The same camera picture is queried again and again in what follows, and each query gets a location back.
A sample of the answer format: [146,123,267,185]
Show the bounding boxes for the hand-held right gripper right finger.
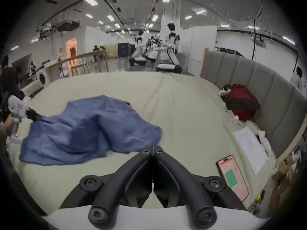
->
[153,146,246,229]

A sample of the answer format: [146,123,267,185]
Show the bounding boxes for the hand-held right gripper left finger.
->
[59,146,153,229]

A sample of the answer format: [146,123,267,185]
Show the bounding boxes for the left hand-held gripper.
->
[7,95,43,145]

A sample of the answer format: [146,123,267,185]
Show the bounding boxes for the blue shirt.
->
[19,95,163,166]

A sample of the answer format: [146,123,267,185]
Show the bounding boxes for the person's left hand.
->
[0,116,15,138]

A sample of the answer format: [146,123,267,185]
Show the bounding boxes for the white washing machine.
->
[36,70,53,88]

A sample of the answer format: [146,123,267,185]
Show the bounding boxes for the bed with pale green sheet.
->
[10,72,277,218]

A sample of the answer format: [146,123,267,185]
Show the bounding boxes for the phone with pink screen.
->
[216,155,249,203]

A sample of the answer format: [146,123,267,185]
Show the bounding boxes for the white paper sheets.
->
[234,126,269,176]

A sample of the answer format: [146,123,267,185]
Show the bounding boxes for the group of people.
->
[92,45,107,62]

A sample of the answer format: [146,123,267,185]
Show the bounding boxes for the white hand controller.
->
[219,84,233,97]

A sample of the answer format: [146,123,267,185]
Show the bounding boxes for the stack of cartons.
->
[271,131,307,216]

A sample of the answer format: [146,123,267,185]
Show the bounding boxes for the white humanoid robot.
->
[155,23,183,74]
[129,31,148,67]

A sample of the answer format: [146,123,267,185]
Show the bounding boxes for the grey padded headboard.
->
[199,48,307,159]

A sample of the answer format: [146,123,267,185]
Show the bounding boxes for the wooden table frame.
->
[45,50,110,84]

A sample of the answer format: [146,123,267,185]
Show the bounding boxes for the red bag with dark straps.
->
[224,84,261,122]

